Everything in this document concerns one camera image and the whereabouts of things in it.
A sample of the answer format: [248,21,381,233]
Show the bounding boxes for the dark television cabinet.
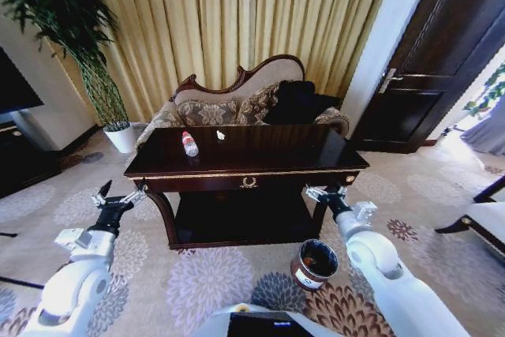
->
[0,109,99,200]

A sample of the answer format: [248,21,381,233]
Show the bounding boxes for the dark wooden table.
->
[123,123,371,250]

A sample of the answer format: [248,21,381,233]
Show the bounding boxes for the clear plastic water bottle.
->
[181,130,200,158]

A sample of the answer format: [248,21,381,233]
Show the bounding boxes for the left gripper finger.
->
[91,179,114,208]
[119,178,149,207]

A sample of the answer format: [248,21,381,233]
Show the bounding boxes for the white plant pot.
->
[103,120,137,155]

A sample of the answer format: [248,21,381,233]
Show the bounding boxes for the dark framed white chair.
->
[433,174,505,264]

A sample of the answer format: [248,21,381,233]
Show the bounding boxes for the brown round trash bin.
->
[290,238,339,292]

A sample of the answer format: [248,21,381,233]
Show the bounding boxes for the silver door handle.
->
[380,68,404,95]

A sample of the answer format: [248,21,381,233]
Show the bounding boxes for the white robot front shell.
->
[188,301,329,337]

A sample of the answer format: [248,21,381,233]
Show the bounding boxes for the black television screen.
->
[0,46,45,115]

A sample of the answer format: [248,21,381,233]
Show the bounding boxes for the beige carved chaise sofa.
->
[133,54,351,153]

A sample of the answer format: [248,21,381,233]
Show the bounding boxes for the tall green bamboo plant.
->
[0,0,130,128]

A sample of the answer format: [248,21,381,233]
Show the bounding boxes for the floral patterned pillow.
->
[235,87,282,125]
[177,99,240,127]

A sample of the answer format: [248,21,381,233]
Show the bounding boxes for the golden pleated curtain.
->
[65,0,400,124]

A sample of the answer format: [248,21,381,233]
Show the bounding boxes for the grey curtain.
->
[458,103,505,157]

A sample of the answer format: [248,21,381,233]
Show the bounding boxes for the black cushion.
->
[263,80,342,125]

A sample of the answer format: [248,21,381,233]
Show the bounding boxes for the dark wooden door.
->
[350,0,505,155]

